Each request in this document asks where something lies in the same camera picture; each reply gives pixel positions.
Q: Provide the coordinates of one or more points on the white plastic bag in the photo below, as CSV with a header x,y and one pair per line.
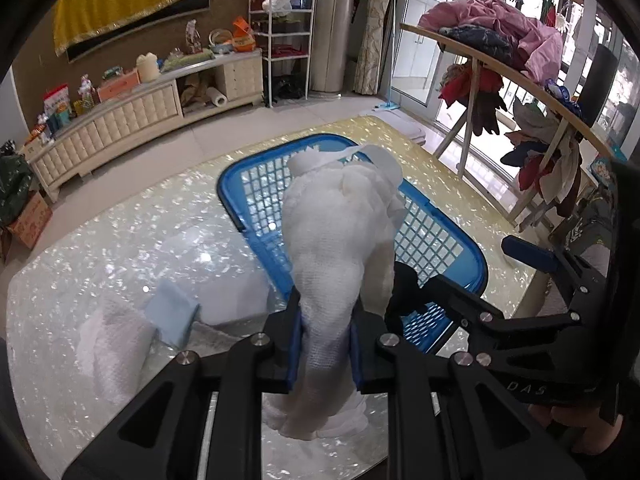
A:
x,y
279,2

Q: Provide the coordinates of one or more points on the orange printed cardboard box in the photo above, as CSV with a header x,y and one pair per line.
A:
x,y
30,220

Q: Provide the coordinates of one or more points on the orange bag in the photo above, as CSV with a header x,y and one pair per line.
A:
x,y
242,35

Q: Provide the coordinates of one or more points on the person's right hand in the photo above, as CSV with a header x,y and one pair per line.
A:
x,y
575,425

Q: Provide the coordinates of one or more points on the black rectangular object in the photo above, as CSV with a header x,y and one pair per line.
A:
x,y
600,85

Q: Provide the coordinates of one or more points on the white plastic jar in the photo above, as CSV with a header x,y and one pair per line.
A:
x,y
148,66

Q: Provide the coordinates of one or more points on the white metal shelf rack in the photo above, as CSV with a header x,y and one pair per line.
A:
x,y
270,60

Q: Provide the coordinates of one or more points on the wooden clothes drying rack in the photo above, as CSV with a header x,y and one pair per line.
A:
x,y
425,31

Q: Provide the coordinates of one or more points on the clear wrapped ornament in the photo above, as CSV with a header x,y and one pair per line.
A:
x,y
191,36

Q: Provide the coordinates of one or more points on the light blue cloth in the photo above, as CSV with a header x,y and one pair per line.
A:
x,y
170,312

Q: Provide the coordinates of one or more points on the red snack pack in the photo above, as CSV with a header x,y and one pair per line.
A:
x,y
55,102

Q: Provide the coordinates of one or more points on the white waffle towel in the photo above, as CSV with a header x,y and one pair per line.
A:
x,y
115,350

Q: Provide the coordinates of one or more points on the blue plastic laundry basket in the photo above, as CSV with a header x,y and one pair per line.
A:
x,y
225,195

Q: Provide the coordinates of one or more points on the brown paper bag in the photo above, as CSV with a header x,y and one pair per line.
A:
x,y
192,92

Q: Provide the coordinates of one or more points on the blue patterned cloth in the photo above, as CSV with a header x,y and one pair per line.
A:
x,y
562,96

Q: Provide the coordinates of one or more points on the white gauze towel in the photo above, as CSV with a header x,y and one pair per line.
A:
x,y
330,240

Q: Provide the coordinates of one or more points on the dark green bag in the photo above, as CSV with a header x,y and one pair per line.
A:
x,y
12,185

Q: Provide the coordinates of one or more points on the standing air conditioner column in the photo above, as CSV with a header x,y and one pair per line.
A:
x,y
332,25

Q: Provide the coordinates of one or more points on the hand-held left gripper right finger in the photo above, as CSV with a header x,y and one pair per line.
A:
x,y
357,355

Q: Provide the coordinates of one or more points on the black television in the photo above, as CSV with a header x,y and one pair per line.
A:
x,y
145,19

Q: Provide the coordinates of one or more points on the black cloth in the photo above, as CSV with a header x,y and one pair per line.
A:
x,y
402,287

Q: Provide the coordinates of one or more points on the pink clothes pile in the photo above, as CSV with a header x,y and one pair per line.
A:
x,y
500,10

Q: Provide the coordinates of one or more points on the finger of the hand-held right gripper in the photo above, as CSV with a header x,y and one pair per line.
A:
x,y
450,300
530,255

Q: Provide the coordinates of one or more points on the red and dark hanging clothes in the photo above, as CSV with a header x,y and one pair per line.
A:
x,y
487,105

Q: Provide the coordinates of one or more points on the patterned curtain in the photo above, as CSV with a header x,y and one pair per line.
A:
x,y
375,35

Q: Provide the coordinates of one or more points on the dark patterned garment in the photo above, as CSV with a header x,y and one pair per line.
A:
x,y
480,39

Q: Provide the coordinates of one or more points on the cream television cabinet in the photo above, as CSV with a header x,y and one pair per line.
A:
x,y
125,120

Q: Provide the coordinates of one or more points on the black bag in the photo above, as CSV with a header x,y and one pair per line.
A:
x,y
290,87

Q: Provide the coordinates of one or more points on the mixed hanging clothes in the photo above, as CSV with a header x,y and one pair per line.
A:
x,y
540,160

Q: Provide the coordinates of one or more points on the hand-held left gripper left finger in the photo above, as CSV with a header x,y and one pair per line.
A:
x,y
295,355

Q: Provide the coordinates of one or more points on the pink box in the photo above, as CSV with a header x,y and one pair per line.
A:
x,y
117,86

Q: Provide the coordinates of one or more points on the paper towel roll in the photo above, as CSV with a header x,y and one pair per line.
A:
x,y
216,96

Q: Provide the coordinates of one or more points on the blue flat mop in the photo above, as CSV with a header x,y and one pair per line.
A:
x,y
387,106

